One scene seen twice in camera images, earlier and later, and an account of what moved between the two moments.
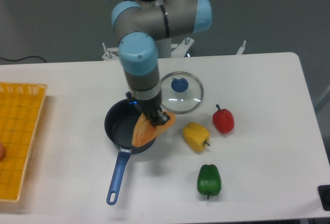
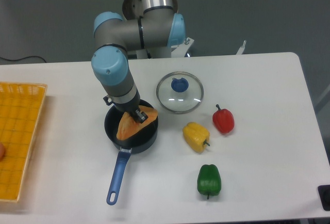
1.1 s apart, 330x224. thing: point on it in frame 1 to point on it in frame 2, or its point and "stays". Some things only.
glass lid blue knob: x=181 y=92 stays
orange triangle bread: x=143 y=131 to x=127 y=125
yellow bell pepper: x=197 y=135 stays
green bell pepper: x=209 y=180 stays
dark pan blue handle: x=120 y=122 stays
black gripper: x=148 y=107 to x=131 y=109
